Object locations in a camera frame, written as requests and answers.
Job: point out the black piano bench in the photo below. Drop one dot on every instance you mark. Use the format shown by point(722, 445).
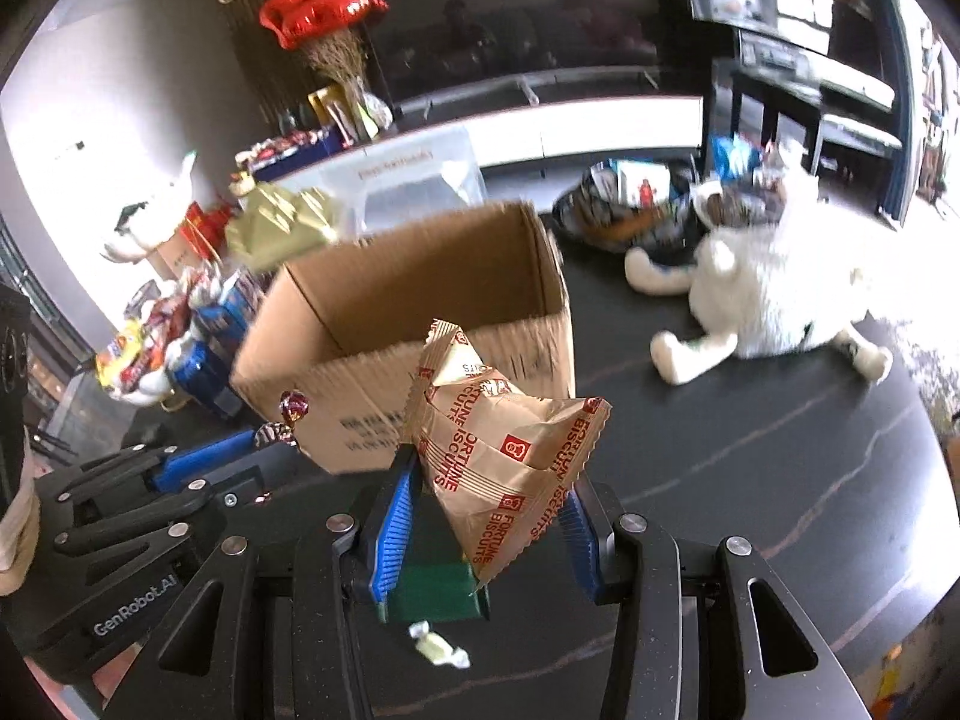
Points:
point(855, 131)

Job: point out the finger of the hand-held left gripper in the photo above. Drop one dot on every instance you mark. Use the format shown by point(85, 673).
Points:
point(187, 514)
point(202, 457)

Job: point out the blue soda can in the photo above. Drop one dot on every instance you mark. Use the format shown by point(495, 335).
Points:
point(202, 375)

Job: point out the white plush sheep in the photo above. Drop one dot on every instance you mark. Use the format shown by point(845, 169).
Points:
point(765, 292)

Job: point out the dried flower bouquet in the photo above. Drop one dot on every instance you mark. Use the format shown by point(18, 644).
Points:
point(337, 67)

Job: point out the tan biscuit packet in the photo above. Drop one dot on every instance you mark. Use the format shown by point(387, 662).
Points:
point(487, 457)

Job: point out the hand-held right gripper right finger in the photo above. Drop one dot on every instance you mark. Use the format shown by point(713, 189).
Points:
point(581, 547)

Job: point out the blue curtain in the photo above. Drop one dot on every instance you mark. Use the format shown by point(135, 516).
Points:
point(900, 90)

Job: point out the white two-tier shell snack stand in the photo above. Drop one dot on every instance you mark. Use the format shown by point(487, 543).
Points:
point(150, 225)

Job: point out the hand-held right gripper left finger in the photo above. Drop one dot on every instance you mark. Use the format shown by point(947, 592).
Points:
point(390, 540)

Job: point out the red heart balloon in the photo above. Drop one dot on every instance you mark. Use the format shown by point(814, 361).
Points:
point(356, 4)
point(292, 19)

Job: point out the person's left forearm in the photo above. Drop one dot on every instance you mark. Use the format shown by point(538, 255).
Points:
point(16, 540)

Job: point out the red twist-wrapped candy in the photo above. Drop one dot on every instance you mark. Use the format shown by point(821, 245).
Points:
point(292, 406)

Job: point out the blue snack canister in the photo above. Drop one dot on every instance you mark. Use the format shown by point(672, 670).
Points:
point(225, 307)

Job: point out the clear plastic storage box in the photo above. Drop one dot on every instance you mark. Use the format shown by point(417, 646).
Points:
point(420, 180)

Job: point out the black upright piano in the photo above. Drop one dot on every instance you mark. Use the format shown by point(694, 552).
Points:
point(780, 67)

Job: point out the gold gift bag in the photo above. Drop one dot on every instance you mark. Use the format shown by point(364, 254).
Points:
point(326, 112)

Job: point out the dark green snack packet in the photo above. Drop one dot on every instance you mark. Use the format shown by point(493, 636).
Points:
point(439, 585)

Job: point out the white television cabinet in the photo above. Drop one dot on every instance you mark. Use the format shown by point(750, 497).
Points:
point(615, 127)

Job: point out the pile of assorted snack packets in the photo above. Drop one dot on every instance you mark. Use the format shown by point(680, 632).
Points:
point(124, 360)

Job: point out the brown floor cardboard box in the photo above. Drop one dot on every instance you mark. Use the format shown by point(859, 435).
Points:
point(176, 251)

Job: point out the blue box of snacks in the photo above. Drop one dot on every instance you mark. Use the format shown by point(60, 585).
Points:
point(292, 146)

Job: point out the small pale yellow candy packet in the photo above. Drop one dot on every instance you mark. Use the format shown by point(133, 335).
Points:
point(439, 646)

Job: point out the large black television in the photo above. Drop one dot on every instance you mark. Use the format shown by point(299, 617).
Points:
point(525, 15)

